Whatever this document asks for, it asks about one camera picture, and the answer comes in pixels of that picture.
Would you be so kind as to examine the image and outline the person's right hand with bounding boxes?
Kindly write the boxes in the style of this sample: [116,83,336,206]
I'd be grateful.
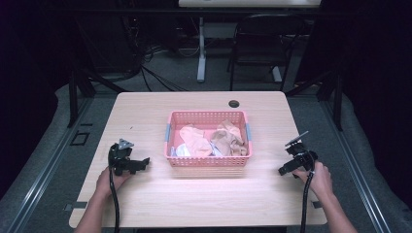
[292,161,334,199]

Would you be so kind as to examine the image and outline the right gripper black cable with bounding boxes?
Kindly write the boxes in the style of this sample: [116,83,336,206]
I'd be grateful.
[299,150,319,233]

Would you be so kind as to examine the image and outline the person's left hand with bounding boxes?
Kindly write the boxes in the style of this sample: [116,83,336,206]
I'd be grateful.
[95,166,133,198]

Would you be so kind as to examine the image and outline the pink cloth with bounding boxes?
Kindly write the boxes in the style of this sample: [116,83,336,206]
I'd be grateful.
[179,124,214,158]

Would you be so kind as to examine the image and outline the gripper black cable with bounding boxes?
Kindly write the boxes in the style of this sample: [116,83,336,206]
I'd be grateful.
[299,150,319,233]
[109,168,121,233]

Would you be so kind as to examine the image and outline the black metal frame stand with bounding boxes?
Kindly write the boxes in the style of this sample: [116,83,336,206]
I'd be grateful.
[66,48,129,129]
[285,61,344,132]

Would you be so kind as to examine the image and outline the black folding chair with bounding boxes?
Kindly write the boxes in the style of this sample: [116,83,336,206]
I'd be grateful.
[226,13,307,92]

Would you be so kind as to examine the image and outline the white desk with metal legs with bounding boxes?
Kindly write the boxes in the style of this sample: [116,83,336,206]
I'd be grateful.
[178,0,323,83]

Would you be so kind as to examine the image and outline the bundle of floor cables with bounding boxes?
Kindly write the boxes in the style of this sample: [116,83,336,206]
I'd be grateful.
[122,13,202,92]

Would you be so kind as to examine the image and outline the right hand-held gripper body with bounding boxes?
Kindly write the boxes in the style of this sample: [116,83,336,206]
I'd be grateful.
[284,130,319,172]

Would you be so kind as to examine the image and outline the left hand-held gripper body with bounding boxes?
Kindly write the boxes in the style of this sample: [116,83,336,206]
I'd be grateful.
[108,138,136,177]

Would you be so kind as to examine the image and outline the pink plastic basket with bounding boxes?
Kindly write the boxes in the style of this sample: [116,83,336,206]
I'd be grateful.
[163,110,254,168]

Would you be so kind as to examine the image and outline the beige cloth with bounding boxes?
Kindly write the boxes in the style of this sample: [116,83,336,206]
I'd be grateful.
[210,119,249,157]

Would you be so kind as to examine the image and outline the white cloth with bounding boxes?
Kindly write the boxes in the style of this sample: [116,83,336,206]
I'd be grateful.
[170,142,223,158]

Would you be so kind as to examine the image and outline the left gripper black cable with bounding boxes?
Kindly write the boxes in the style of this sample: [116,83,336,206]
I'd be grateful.
[109,168,121,233]

